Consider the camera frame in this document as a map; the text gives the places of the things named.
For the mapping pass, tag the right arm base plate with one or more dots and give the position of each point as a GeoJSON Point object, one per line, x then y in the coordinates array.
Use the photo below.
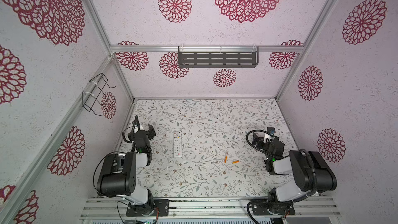
{"type": "Point", "coordinates": [265, 207]}

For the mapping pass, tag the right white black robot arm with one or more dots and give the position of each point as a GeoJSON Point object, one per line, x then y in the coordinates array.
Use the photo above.
{"type": "Point", "coordinates": [311, 174]}

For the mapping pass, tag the black wire wall rack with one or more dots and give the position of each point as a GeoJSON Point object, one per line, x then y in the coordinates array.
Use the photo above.
{"type": "Point", "coordinates": [99, 100]}

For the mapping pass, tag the aluminium front rail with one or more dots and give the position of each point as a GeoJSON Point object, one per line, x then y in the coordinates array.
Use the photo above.
{"type": "Point", "coordinates": [209, 208]}

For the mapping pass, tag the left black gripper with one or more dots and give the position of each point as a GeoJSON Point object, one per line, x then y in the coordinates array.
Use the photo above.
{"type": "Point", "coordinates": [137, 132]}

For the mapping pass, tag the dark grey wall shelf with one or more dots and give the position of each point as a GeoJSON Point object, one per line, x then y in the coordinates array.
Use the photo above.
{"type": "Point", "coordinates": [222, 58]}

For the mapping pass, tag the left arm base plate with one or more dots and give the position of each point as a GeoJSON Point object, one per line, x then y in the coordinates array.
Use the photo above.
{"type": "Point", "coordinates": [152, 208]}

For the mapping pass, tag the white remote control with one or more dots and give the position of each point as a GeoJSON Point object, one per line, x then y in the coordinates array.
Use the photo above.
{"type": "Point", "coordinates": [177, 144]}

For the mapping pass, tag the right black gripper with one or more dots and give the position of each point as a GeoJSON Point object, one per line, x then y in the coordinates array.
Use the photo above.
{"type": "Point", "coordinates": [259, 142]}

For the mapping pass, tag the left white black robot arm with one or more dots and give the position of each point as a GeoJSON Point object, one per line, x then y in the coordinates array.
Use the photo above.
{"type": "Point", "coordinates": [118, 175]}

